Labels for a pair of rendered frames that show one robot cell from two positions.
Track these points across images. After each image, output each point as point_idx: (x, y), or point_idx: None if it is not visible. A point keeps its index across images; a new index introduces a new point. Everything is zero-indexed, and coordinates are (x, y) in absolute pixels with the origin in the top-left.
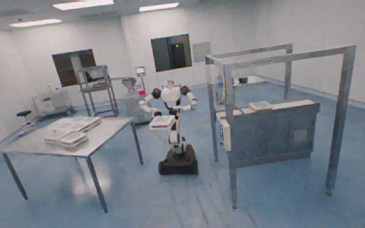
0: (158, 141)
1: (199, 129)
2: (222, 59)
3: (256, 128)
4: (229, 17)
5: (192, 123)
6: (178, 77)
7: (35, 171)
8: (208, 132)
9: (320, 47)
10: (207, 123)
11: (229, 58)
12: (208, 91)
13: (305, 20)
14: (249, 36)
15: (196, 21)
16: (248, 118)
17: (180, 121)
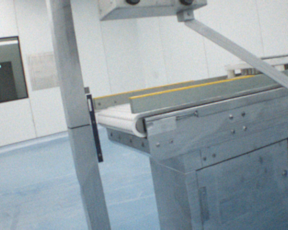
0: None
1: (48, 225)
2: (87, 83)
3: (287, 159)
4: (93, 12)
5: (27, 211)
6: (1, 121)
7: None
8: (76, 229)
9: (255, 38)
10: (71, 205)
11: (100, 81)
12: (51, 3)
13: (221, 1)
14: (130, 45)
15: (34, 14)
16: (286, 84)
17: None
